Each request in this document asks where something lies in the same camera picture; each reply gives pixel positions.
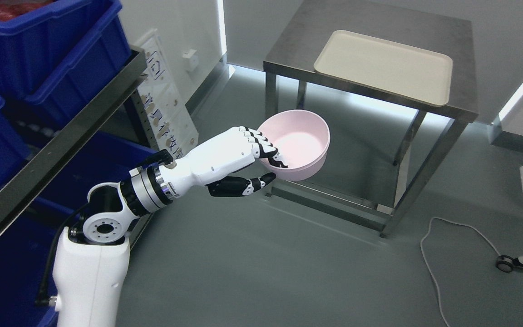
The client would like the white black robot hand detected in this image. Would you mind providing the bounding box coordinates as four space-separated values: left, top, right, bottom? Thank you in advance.
158 126 288 198

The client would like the pink bowl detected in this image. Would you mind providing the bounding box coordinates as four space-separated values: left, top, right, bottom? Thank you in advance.
257 109 331 182

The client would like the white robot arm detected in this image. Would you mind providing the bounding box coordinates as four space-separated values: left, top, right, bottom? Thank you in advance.
35 149 176 327

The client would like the steel shelf rack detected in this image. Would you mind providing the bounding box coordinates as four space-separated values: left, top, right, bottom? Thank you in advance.
0 46 147 236

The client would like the white signboard with blue text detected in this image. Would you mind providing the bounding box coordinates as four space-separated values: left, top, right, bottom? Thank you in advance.
138 29 199 159

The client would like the cream plastic tray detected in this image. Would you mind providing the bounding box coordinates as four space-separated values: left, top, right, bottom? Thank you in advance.
313 30 453 106

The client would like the blue bin upper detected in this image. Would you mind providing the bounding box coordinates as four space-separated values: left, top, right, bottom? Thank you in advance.
0 0 131 116

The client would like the stainless steel table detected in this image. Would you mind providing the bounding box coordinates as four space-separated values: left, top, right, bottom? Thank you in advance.
263 0 478 238

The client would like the blue bin lower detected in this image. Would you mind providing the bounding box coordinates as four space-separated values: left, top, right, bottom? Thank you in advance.
0 132 154 327

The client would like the white wall socket box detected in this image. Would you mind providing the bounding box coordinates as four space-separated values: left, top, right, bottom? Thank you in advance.
182 49 199 72

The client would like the white floor cable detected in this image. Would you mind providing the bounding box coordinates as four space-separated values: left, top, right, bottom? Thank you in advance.
420 217 523 327

